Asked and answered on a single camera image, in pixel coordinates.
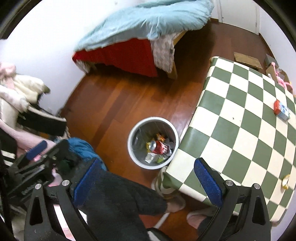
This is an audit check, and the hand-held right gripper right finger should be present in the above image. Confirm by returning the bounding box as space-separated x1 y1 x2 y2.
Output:
194 158 271 241

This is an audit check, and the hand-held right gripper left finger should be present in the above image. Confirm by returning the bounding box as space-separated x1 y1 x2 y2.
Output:
24 158 103 241

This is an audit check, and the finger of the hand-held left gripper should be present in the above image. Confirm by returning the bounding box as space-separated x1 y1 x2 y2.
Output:
43 140 70 163
15 140 48 167

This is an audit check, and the white round waste bin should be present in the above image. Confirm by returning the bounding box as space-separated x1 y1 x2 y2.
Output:
128 117 179 171

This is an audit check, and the red soda can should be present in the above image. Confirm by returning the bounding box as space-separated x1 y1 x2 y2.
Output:
149 140 173 154

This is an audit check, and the pink cloth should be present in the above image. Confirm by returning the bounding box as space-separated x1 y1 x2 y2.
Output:
0 120 57 156

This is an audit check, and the blue cloth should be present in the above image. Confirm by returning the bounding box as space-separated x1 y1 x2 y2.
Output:
67 137 108 171

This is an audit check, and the black fleece-lined shoe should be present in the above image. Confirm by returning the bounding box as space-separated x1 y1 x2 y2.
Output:
17 106 67 137

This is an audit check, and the cream slipper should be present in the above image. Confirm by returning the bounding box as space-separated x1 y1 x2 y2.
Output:
186 206 219 229
165 193 186 212

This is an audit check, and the person's left leg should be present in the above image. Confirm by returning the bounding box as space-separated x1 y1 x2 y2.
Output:
83 170 168 241

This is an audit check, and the cream fluffy garment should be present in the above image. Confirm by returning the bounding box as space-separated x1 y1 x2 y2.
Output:
0 74 50 121

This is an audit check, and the green checkered tablecloth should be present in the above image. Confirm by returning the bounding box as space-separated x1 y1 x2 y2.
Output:
151 56 296 224

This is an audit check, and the blue and red milk carton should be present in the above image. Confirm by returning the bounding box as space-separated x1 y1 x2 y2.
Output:
273 100 290 121

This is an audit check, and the red bed sheet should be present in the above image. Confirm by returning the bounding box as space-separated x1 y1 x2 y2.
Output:
72 38 159 77

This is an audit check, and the pink plush toy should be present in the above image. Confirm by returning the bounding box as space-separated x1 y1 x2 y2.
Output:
270 61 296 91

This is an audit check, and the flat cardboard piece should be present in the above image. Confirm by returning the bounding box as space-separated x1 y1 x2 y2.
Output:
233 52 263 70

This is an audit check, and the patterned bed cloth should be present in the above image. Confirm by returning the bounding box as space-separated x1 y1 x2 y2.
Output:
151 35 175 71

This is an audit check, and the light blue duvet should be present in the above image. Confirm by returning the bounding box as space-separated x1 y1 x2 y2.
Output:
74 0 214 51

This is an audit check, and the white door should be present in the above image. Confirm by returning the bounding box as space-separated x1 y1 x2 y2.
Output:
217 0 260 35

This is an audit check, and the wooden bed frame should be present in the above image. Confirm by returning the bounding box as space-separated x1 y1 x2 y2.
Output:
166 30 188 80

